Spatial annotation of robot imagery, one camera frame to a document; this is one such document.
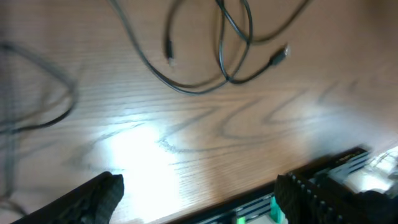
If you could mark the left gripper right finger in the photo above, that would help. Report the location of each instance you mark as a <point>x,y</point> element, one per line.
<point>329,202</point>

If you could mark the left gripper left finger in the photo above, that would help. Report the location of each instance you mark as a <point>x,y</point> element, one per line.
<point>91,203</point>

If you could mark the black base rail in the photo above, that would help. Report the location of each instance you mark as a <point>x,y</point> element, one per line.
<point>253,205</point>

